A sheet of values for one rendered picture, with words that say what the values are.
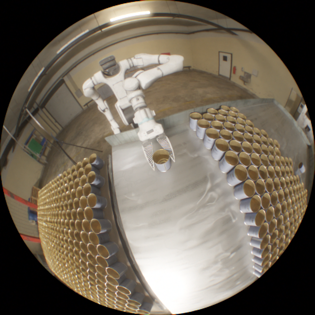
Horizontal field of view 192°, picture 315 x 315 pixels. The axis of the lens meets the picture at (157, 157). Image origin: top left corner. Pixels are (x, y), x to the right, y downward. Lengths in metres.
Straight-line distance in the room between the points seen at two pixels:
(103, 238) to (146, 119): 0.53
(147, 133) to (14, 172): 9.69
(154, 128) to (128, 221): 0.40
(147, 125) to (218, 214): 0.45
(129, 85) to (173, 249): 0.66
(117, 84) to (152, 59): 0.32
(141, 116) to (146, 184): 0.28
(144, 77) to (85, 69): 8.52
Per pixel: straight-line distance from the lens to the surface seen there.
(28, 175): 9.77
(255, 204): 0.49
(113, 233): 0.51
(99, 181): 0.52
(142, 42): 8.85
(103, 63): 0.88
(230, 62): 7.47
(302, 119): 4.77
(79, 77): 9.10
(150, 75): 0.45
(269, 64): 6.48
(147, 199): 0.41
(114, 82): 0.80
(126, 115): 0.84
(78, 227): 0.61
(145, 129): 0.35
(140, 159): 0.49
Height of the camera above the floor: 1.47
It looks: 58 degrees down
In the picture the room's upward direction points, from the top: 24 degrees counter-clockwise
